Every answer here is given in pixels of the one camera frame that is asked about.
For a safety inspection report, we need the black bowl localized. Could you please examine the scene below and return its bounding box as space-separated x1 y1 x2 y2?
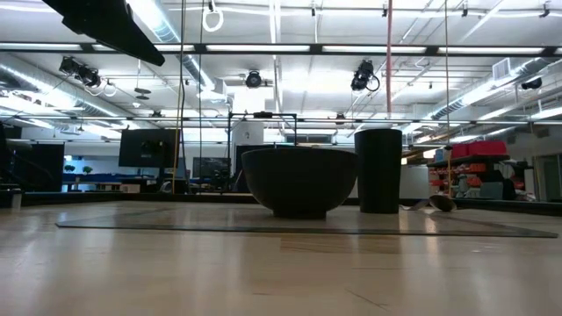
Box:
241 147 359 219

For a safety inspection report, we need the orange straw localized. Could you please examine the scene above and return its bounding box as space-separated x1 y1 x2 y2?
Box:
385 0 393 128

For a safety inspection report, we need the tall black cup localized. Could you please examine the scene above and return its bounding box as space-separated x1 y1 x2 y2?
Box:
354 128 403 215

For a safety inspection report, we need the iridescent rainbow utensil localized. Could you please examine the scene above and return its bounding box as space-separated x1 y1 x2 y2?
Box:
399 199 430 212

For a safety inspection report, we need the dark metal spoon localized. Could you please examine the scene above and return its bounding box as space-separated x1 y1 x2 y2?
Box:
429 195 458 213

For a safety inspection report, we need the small dark screen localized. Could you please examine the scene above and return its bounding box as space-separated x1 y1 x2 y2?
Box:
192 156 232 179

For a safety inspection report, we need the black overhead light bar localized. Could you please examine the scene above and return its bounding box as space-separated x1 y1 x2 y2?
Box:
0 41 562 57

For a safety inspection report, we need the grey-bordered clear placemat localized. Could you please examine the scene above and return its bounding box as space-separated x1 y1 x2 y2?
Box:
55 205 558 239

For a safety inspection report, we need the storage shelf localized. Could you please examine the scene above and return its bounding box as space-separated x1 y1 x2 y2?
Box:
426 140 517 202

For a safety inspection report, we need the red storage bin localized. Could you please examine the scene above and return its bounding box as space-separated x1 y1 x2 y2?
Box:
450 140 508 159

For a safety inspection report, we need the silver ventilation duct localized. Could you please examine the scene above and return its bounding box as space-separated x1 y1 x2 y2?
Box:
126 0 216 91

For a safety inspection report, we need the black hanging cable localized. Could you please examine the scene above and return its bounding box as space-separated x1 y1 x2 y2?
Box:
178 0 187 194

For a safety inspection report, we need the white cable loop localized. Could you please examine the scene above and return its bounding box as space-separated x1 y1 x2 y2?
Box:
202 6 225 33

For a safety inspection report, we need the black wall monitor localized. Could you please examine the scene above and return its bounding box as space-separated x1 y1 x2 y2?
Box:
118 128 179 169

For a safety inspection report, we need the distant black frame rig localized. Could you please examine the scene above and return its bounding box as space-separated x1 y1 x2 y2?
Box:
227 111 299 148

